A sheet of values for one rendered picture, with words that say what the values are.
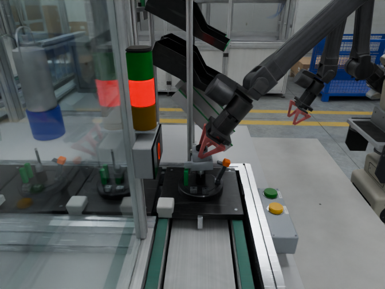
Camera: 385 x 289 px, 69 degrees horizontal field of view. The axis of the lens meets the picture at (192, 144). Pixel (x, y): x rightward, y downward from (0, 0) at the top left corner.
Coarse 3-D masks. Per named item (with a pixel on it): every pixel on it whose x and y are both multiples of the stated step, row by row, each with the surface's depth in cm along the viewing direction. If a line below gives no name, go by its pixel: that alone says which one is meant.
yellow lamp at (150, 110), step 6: (132, 108) 54; (138, 108) 54; (144, 108) 54; (150, 108) 54; (132, 114) 55; (138, 114) 54; (144, 114) 54; (150, 114) 55; (132, 120) 56; (138, 120) 55; (144, 120) 55; (150, 120) 55; (138, 126) 55; (144, 126) 55; (150, 126) 56
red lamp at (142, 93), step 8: (152, 80) 53; (136, 88) 52; (144, 88) 52; (152, 88) 53; (136, 96) 52; (144, 96) 53; (152, 96) 54; (136, 104) 53; (144, 104) 53; (152, 104) 55
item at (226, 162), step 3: (225, 159) 83; (228, 159) 83; (219, 162) 83; (222, 162) 84; (225, 162) 82; (228, 162) 82; (222, 165) 83; (225, 165) 83; (228, 165) 83; (222, 168) 83; (225, 168) 83; (219, 171) 85; (222, 171) 84; (219, 174) 84; (222, 174) 84; (216, 177) 86; (219, 177) 85; (216, 180) 86; (219, 180) 85
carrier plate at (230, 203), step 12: (168, 168) 98; (180, 168) 98; (216, 168) 98; (228, 168) 98; (168, 180) 91; (228, 180) 91; (168, 192) 86; (228, 192) 86; (180, 204) 81; (192, 204) 81; (204, 204) 81; (216, 204) 81; (228, 204) 81; (240, 204) 81; (180, 216) 78; (192, 216) 78; (204, 216) 78; (216, 216) 77; (228, 216) 77; (240, 216) 77
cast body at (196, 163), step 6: (198, 144) 82; (192, 150) 81; (198, 150) 80; (204, 150) 80; (192, 156) 80; (210, 156) 83; (186, 162) 83; (192, 162) 81; (198, 162) 81; (204, 162) 81; (210, 162) 81; (186, 168) 84; (192, 168) 82; (198, 168) 82; (204, 168) 82; (210, 168) 82
